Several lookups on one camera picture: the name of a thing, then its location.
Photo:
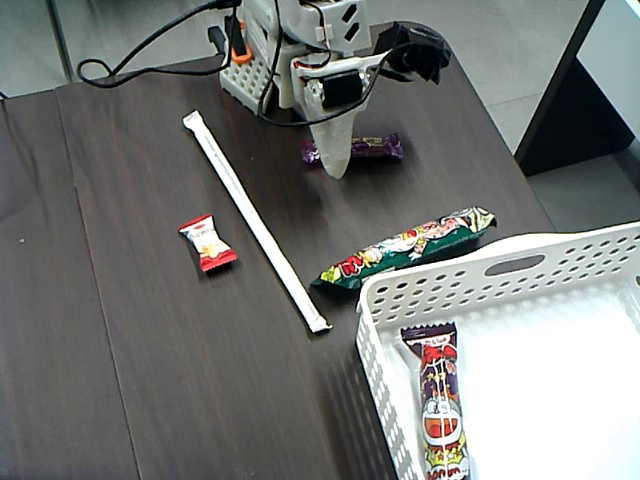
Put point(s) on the white perforated plastic basket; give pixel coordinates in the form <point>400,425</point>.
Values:
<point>450,285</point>

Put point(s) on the purple cartoon snack stick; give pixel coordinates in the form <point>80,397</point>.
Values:
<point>440,400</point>

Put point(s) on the green cartoon snack stick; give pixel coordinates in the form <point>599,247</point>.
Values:
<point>400,245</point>

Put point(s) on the purple candy bar wrapper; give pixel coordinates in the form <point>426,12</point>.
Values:
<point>375,146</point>

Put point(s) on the red white candy packet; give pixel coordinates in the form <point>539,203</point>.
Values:
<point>209,243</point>

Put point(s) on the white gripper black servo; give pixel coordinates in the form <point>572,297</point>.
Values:
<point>342,90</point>

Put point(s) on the dark cabinet with white panel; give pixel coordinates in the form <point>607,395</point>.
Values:
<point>580,105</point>

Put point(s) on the white paper straw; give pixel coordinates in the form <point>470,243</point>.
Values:
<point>250,210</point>

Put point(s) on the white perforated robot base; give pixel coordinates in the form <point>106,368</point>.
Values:
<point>245,80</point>

